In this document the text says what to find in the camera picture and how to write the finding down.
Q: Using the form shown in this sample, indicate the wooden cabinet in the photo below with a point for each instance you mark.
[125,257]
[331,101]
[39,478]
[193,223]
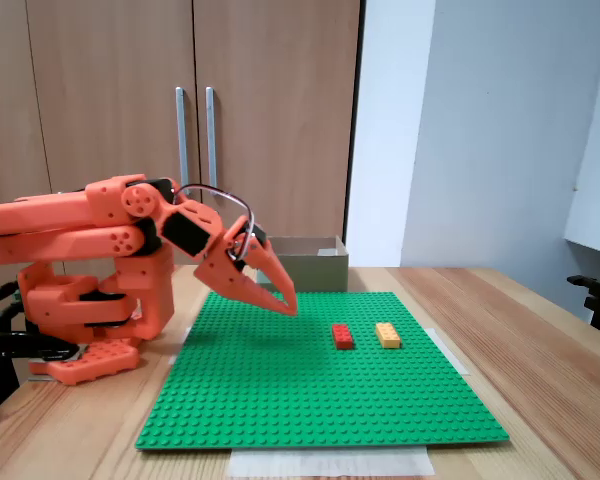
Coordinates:
[130,30]

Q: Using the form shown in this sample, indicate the green lego baseplate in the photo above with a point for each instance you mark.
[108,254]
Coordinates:
[280,390]

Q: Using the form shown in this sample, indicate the narrow masking tape strip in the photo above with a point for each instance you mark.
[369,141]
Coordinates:
[175,359]

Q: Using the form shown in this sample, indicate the red lego block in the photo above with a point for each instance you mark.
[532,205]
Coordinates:
[342,337]

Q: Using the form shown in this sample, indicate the long masking tape strip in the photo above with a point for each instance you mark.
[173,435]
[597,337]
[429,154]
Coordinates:
[330,462]

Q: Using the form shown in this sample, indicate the short masking tape strip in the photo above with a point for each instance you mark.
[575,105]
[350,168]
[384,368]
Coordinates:
[450,355]

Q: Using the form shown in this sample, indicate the yellow lego block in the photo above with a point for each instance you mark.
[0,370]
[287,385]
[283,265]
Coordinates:
[389,337]

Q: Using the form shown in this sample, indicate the brown cardboard box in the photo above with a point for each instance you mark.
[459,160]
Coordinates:
[320,272]

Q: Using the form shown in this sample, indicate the white board panel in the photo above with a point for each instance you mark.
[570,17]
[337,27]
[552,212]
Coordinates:
[595,200]

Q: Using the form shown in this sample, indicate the black table clamp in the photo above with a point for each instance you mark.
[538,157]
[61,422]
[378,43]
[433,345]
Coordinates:
[0,380]

